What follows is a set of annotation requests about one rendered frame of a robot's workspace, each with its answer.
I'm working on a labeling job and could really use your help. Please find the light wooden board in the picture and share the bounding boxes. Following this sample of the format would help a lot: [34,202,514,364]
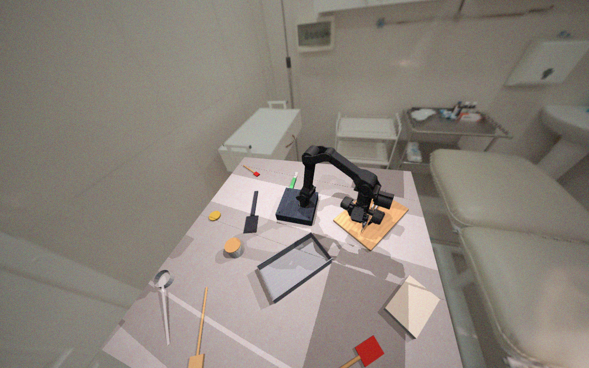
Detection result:
[333,200,409,251]

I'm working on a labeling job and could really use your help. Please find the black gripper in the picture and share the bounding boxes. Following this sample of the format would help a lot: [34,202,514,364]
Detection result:
[341,196,385,225]

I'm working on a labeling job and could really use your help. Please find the yellow round disc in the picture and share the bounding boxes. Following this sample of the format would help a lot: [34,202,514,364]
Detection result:
[209,211,221,221]

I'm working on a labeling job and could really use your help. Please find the grey cylindrical canister with orange lid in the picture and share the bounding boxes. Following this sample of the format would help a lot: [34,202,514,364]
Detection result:
[224,237,244,259]

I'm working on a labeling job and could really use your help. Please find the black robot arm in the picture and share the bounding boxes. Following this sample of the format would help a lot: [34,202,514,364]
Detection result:
[296,145,394,223]

